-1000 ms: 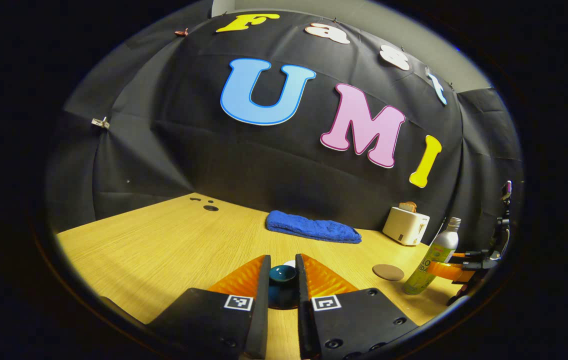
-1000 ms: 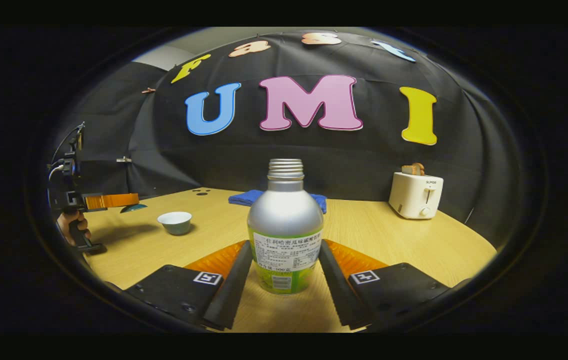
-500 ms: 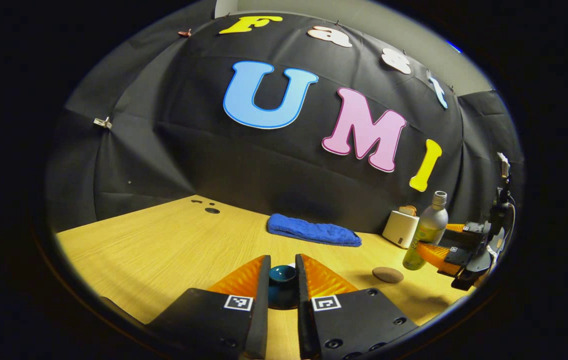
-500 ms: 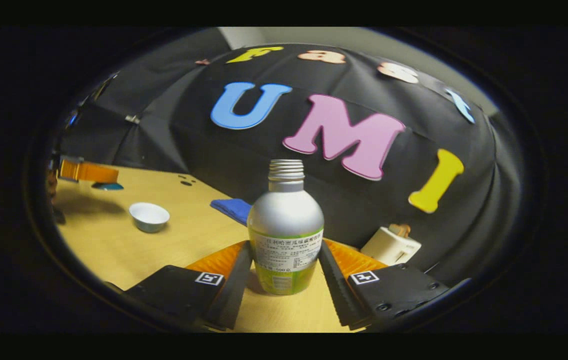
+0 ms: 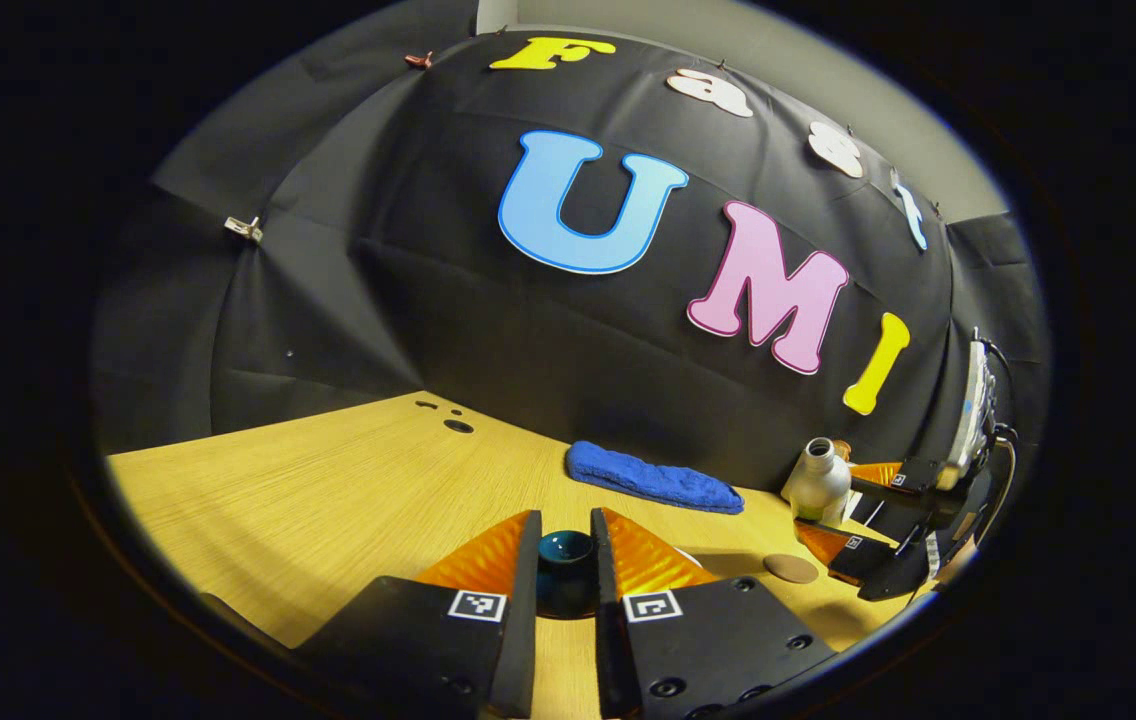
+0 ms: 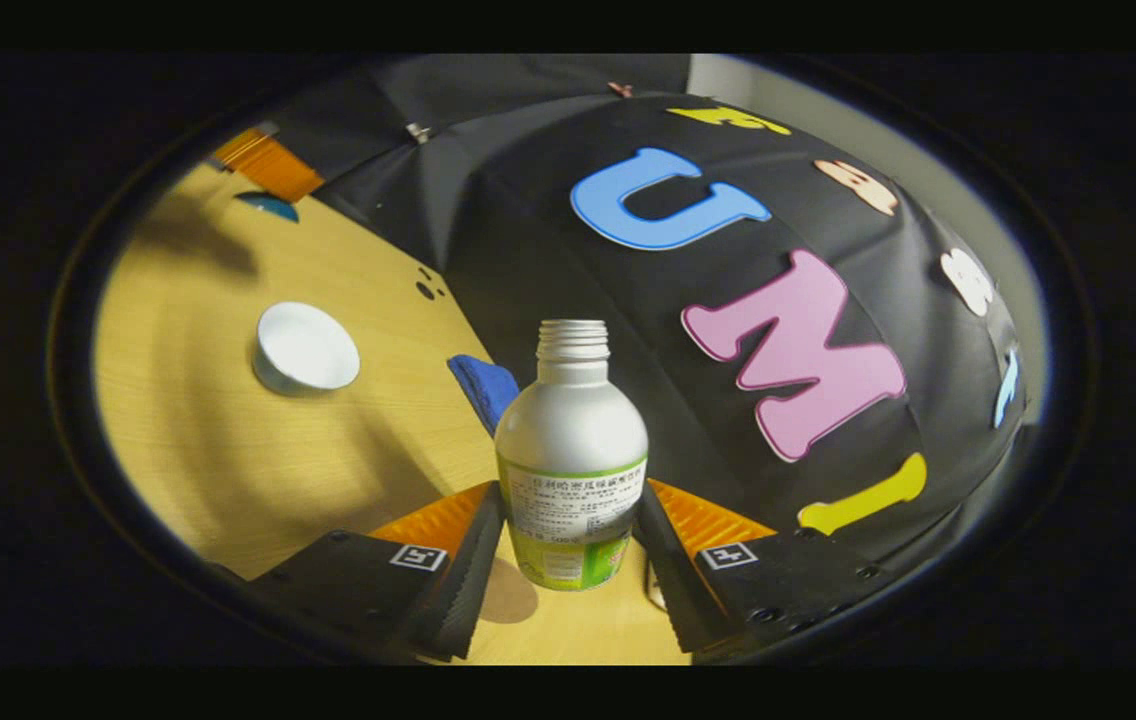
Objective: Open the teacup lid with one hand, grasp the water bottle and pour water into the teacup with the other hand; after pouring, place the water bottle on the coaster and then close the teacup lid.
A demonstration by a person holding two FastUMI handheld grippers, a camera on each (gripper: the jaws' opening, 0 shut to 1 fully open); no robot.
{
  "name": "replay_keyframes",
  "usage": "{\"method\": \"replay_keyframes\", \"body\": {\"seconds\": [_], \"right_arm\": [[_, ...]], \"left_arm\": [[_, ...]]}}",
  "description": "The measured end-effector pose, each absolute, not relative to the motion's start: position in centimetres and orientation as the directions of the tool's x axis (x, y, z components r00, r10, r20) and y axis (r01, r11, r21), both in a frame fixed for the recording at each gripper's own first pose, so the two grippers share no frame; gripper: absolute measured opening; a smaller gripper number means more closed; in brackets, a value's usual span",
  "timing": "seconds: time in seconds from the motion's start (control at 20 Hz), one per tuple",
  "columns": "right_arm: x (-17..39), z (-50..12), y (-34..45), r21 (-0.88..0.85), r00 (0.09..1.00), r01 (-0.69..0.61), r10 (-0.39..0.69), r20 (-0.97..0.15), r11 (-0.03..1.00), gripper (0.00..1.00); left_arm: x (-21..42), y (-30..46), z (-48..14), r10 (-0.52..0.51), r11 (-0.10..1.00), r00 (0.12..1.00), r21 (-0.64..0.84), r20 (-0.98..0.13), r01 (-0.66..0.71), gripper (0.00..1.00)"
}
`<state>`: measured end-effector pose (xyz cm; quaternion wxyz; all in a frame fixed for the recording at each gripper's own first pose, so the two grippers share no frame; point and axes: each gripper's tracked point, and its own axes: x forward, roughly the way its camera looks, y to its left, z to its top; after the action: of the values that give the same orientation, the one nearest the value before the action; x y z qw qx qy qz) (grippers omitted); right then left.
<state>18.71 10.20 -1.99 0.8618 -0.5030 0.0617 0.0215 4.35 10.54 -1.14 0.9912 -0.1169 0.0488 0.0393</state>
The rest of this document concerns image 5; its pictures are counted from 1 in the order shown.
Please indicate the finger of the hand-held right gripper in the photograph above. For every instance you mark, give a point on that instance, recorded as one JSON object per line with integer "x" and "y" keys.
{"x": 903, "y": 478}
{"x": 873, "y": 560}

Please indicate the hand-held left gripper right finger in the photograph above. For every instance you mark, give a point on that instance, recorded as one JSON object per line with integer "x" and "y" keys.
{"x": 608, "y": 620}

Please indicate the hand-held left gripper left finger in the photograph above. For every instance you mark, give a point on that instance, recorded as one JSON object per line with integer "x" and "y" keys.
{"x": 523, "y": 620}

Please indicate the teal teacup lid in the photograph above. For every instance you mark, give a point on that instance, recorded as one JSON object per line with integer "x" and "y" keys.
{"x": 566, "y": 582}

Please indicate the round brown coaster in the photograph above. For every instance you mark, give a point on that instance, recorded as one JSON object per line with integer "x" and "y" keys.
{"x": 790, "y": 569}

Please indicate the silver water bottle green label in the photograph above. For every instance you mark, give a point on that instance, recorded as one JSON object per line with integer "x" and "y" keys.
{"x": 818, "y": 485}

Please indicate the blue folded towel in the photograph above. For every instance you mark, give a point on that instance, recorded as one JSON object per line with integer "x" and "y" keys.
{"x": 653, "y": 480}

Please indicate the black backdrop cloth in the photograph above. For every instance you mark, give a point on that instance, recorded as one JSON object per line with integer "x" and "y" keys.
{"x": 548, "y": 340}

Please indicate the silver clip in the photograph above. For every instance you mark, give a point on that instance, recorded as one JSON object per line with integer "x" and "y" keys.
{"x": 244, "y": 230}

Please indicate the red clip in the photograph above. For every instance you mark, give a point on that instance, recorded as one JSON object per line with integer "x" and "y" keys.
{"x": 418, "y": 60}

